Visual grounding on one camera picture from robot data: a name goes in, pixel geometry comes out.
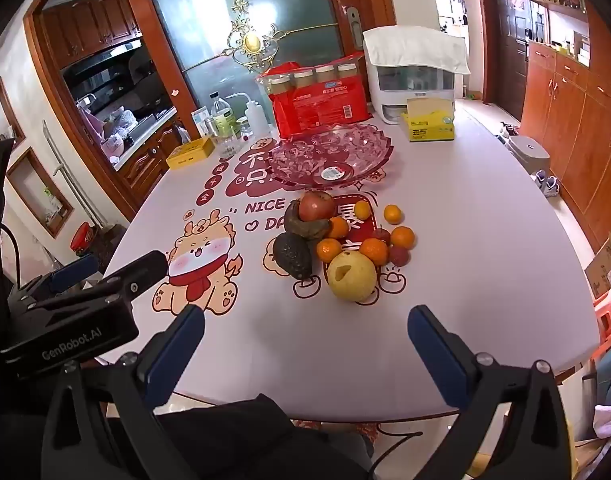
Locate silver metal rail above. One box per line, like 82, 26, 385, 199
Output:
42, 120, 106, 226

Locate dark entrance door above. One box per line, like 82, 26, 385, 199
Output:
488, 0, 531, 121

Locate pink plastic stool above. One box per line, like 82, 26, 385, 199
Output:
590, 282, 611, 361

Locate cartoon printed tablecloth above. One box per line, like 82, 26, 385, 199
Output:
98, 105, 601, 423

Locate wooden kitchen wall cabinets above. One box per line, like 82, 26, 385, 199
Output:
40, 0, 143, 68

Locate red apple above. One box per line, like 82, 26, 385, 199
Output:
298, 190, 336, 222

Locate wooden wall frame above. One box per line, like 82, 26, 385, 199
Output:
5, 147, 76, 238
0, 77, 26, 151

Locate dark green avocado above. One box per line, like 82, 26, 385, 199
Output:
272, 232, 313, 281

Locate clear bottle with green label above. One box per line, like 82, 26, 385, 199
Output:
208, 91, 236, 136

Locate wooden kitchen base cabinets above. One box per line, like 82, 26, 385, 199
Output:
112, 115, 186, 196

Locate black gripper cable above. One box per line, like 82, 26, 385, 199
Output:
0, 225, 23, 286

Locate silver door handle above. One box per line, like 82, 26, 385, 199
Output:
346, 6, 362, 48

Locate white countertop dispenser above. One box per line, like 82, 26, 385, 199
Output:
368, 62, 456, 125

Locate black range hood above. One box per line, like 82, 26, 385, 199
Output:
60, 40, 146, 91

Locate clear glass jar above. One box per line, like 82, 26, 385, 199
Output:
212, 127, 243, 158

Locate red drink bottle multipack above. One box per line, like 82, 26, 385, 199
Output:
256, 52, 372, 140

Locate yellow tissue box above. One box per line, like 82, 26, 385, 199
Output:
400, 97, 456, 142

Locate grey stool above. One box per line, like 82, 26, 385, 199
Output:
505, 135, 551, 173

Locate flat yellow box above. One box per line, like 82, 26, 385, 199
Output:
165, 136, 216, 170

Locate white squeeze bottle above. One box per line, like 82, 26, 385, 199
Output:
230, 92, 268, 141

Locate cardboard box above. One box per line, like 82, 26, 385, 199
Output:
584, 232, 611, 298

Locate tall wooden cabinet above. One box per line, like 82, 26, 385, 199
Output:
518, 0, 611, 256

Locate dark overripe banana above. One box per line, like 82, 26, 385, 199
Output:
284, 200, 333, 242

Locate white cloth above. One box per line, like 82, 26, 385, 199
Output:
593, 400, 611, 441

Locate white towel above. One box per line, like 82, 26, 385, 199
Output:
362, 25, 471, 77

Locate person's dark trousers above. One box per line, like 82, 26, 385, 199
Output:
105, 392, 376, 480

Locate pair of white shoes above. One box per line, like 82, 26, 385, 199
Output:
534, 170, 561, 198

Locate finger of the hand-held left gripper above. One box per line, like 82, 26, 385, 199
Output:
28, 250, 168, 311
8, 254, 100, 306

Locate yellow apple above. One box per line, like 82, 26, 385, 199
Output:
327, 251, 377, 303

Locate pink plastic fruit bowl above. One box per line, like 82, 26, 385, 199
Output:
268, 122, 393, 192

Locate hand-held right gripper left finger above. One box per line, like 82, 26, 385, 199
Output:
41, 303, 207, 480

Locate red round container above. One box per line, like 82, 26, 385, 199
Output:
69, 222, 98, 253

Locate pink plastic bag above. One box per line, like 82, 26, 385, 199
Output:
78, 97, 138, 158

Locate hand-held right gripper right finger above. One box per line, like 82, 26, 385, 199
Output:
407, 304, 572, 480

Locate frosted glass sliding door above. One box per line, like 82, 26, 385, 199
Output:
138, 0, 353, 126

